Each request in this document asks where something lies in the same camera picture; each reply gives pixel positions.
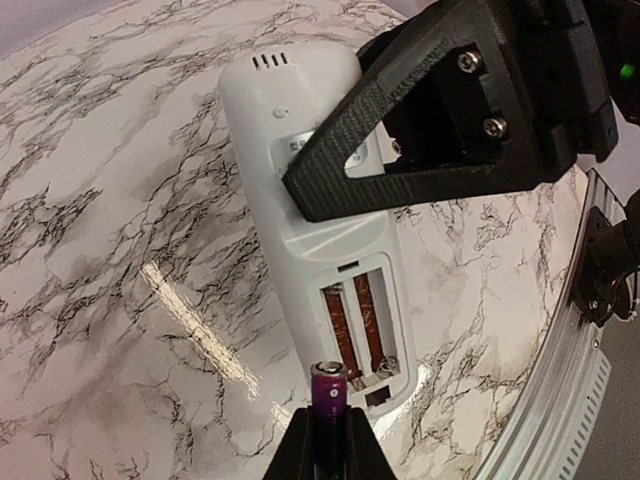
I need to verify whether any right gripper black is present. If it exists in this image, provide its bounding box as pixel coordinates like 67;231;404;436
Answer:
489;1;618;183

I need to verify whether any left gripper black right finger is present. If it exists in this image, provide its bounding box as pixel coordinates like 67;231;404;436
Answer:
345;406;397;480

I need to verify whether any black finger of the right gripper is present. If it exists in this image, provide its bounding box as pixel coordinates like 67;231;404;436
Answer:
283;1;545;222
361;19;480;170

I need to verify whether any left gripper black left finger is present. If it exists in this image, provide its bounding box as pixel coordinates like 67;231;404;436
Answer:
263;407;314;480

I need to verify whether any white remote control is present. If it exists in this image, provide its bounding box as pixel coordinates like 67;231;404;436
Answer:
218;42;417;418

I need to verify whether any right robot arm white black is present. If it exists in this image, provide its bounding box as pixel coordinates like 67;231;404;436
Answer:
283;1;639;222

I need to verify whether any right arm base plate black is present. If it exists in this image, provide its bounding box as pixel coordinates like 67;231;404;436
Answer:
572;193;639;328

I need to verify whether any front aluminium rail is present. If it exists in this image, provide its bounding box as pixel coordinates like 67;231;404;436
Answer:
476;171;625;479

